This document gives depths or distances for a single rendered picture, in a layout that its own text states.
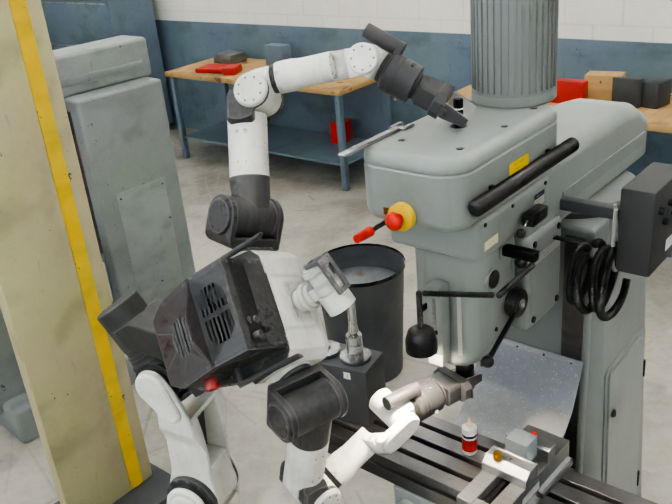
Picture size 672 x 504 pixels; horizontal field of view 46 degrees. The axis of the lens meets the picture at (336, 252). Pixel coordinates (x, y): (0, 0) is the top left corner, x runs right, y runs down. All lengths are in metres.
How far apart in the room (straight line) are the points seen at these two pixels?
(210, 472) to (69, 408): 1.45
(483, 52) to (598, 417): 1.14
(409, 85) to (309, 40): 6.00
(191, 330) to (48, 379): 1.70
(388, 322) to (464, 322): 2.19
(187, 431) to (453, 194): 0.86
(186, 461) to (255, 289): 0.60
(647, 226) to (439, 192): 0.53
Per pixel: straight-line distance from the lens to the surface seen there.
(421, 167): 1.60
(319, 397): 1.66
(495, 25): 1.88
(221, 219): 1.74
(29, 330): 3.21
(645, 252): 1.93
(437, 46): 6.87
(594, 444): 2.54
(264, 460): 3.84
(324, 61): 1.79
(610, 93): 5.74
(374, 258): 4.29
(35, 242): 3.13
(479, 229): 1.70
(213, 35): 8.67
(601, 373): 2.41
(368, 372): 2.27
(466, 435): 2.21
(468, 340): 1.89
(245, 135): 1.79
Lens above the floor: 2.40
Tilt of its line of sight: 25 degrees down
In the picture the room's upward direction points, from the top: 6 degrees counter-clockwise
